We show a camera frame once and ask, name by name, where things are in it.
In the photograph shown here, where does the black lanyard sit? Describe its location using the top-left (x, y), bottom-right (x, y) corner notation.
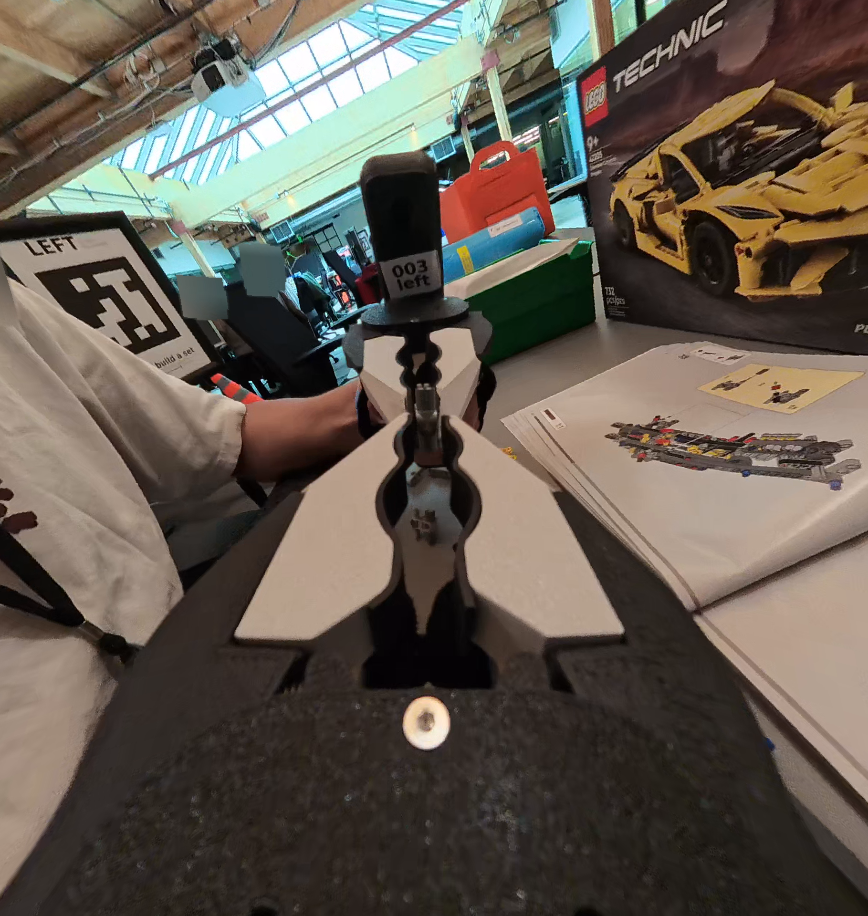
top-left (0, 501), bottom-right (138, 664)

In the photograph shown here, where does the green plastic bin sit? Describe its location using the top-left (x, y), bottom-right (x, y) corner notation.
top-left (462, 239), bottom-right (596, 365)

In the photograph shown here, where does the lego instruction booklet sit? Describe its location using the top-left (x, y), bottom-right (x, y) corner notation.
top-left (502, 343), bottom-right (868, 824)

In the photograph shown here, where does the blue foam roll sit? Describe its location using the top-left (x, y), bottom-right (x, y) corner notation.
top-left (441, 206), bottom-right (548, 284)

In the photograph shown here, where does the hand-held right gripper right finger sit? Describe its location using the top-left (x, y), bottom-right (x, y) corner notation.
top-left (427, 414), bottom-right (624, 681)

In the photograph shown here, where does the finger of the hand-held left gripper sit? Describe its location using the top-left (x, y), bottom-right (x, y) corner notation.
top-left (360, 335), bottom-right (414, 424)
top-left (423, 328), bottom-right (478, 420)

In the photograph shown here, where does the person's white shirt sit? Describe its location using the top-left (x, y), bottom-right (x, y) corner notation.
top-left (0, 279), bottom-right (264, 916)

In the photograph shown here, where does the grey lego axle pin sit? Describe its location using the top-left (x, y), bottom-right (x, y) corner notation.
top-left (412, 383), bottom-right (442, 463)

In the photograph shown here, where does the framed marker sign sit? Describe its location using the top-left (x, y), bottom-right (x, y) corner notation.
top-left (0, 211), bottom-right (224, 385)

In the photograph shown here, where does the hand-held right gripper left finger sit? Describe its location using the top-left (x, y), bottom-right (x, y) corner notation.
top-left (235, 414), bottom-right (424, 681)

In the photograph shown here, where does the person's left forearm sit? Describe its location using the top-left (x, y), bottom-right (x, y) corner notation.
top-left (235, 379), bottom-right (369, 482)

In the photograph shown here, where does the orange carry bag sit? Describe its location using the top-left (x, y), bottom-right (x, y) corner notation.
top-left (441, 141), bottom-right (550, 245)

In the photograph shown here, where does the black office chair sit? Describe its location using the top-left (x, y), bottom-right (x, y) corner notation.
top-left (226, 286), bottom-right (343, 399)

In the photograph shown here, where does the ceiling projector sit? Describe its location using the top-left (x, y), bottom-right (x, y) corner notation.
top-left (190, 39), bottom-right (267, 116)

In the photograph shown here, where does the lego set box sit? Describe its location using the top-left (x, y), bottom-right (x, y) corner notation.
top-left (577, 0), bottom-right (868, 357)

